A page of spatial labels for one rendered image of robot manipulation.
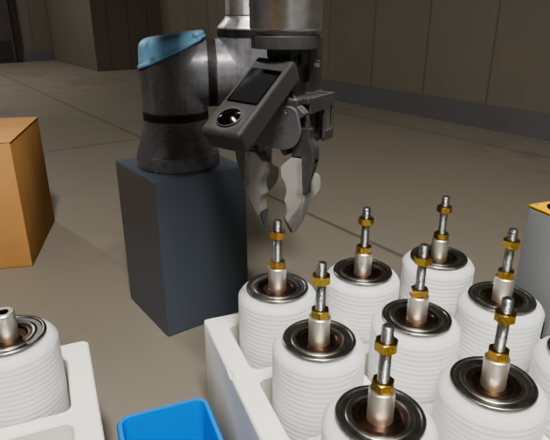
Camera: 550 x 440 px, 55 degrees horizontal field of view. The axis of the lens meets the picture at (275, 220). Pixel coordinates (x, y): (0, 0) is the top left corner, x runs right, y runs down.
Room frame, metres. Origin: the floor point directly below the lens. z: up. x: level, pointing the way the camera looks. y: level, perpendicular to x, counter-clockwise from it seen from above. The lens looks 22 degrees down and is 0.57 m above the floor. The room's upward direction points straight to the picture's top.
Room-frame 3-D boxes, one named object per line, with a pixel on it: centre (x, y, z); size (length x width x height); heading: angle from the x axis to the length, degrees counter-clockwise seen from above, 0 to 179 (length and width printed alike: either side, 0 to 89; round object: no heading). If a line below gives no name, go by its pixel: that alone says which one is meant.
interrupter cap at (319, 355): (0.46, -0.05, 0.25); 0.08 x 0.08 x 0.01
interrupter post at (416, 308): (0.50, -0.16, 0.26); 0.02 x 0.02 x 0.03
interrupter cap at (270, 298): (0.57, 0.00, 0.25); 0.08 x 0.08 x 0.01
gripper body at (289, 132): (0.59, -0.01, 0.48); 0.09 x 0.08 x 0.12; 148
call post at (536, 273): (0.68, -0.40, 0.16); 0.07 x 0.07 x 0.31; 21
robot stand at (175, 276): (0.97, 0.18, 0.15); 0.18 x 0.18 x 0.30; 36
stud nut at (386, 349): (0.35, -0.09, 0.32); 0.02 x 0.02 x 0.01; 9
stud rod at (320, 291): (0.46, -0.05, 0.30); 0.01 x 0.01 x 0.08
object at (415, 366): (0.50, -0.16, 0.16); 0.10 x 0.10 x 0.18
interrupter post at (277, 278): (0.57, 0.00, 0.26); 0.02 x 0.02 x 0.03
